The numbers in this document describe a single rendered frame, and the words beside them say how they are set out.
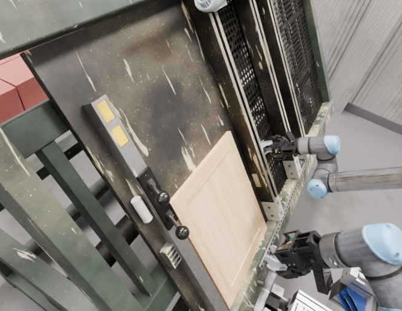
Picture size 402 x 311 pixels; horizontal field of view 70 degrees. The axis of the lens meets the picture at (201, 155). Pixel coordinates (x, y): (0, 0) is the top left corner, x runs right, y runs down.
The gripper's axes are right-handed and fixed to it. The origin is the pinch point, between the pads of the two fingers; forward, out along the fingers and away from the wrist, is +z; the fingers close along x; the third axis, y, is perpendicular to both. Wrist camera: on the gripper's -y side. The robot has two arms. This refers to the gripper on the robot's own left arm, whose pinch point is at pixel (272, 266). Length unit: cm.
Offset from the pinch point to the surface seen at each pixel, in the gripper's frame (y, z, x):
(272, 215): -14, 40, -49
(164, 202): 34.6, -2.1, 12.5
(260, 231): -13, 41, -38
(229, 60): 54, 1, -50
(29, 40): 74, -17, 19
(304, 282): -97, 102, -85
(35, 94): 176, 216, -79
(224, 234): 4.7, 31.0, -15.0
